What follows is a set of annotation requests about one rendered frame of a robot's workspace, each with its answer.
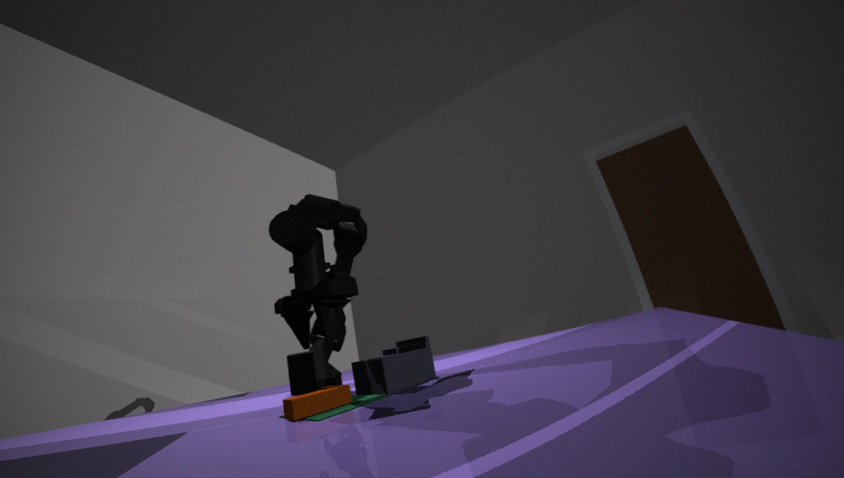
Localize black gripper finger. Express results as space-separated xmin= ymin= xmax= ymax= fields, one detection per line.
xmin=281 ymin=310 xmax=315 ymax=350
xmin=313 ymin=299 xmax=350 ymax=346

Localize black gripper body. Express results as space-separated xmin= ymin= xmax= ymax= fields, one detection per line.
xmin=274 ymin=256 xmax=358 ymax=314

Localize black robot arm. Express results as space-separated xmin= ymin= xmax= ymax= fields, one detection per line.
xmin=270 ymin=194 xmax=366 ymax=362

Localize orange l-shaped part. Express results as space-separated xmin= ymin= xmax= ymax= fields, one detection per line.
xmin=283 ymin=384 xmax=352 ymax=420

